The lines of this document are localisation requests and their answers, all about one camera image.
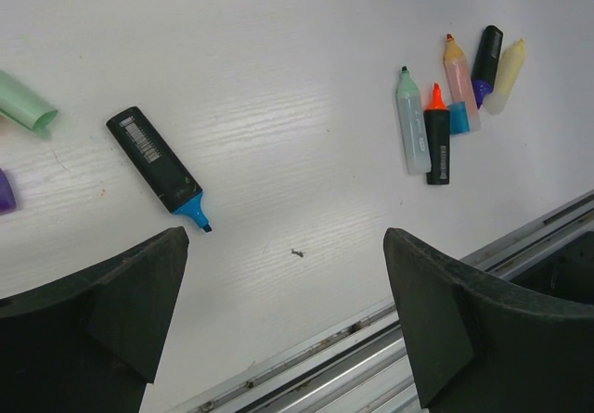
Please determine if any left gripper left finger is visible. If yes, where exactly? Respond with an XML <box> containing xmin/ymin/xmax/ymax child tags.
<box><xmin>1</xmin><ymin>227</ymin><xmax>189</xmax><ymax>412</ymax></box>

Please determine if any blue pen cap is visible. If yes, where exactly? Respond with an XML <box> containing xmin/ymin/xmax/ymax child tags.
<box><xmin>448</xmin><ymin>102</ymin><xmax>471</xmax><ymax>136</ymax></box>

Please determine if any blue black highlighter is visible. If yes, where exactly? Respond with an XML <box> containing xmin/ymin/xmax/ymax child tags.
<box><xmin>106</xmin><ymin>107</ymin><xmax>212</xmax><ymax>232</ymax></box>

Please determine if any yellow translucent highlighter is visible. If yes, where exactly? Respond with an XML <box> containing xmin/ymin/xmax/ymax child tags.
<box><xmin>484</xmin><ymin>38</ymin><xmax>525</xmax><ymax>115</ymax></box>

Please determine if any mint pen cap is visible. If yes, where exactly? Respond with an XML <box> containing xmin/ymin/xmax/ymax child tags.
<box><xmin>1</xmin><ymin>71</ymin><xmax>58</xmax><ymax>138</ymax></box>

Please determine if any tan cap translucent highlighter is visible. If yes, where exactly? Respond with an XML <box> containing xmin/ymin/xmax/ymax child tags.
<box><xmin>443</xmin><ymin>33</ymin><xmax>481</xmax><ymax>132</ymax></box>

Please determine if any aluminium front rail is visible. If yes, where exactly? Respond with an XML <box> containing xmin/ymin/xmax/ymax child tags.
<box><xmin>174</xmin><ymin>193</ymin><xmax>593</xmax><ymax>412</ymax></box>

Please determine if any purple pen cap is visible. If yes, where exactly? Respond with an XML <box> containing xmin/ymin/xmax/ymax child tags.
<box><xmin>0</xmin><ymin>169</ymin><xmax>18</xmax><ymax>215</ymax></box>

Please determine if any orange black highlighter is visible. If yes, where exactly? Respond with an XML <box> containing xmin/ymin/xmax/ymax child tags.
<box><xmin>423</xmin><ymin>83</ymin><xmax>450</xmax><ymax>186</ymax></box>

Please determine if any purple black highlighter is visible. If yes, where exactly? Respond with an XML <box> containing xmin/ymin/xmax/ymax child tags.
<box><xmin>471</xmin><ymin>25</ymin><xmax>503</xmax><ymax>109</ymax></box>

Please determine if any mint cap translucent highlighter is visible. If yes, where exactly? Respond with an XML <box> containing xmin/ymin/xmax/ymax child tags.
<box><xmin>395</xmin><ymin>66</ymin><xmax>431</xmax><ymax>174</ymax></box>

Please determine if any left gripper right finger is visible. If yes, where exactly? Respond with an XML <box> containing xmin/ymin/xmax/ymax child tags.
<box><xmin>383</xmin><ymin>228</ymin><xmax>593</xmax><ymax>412</ymax></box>

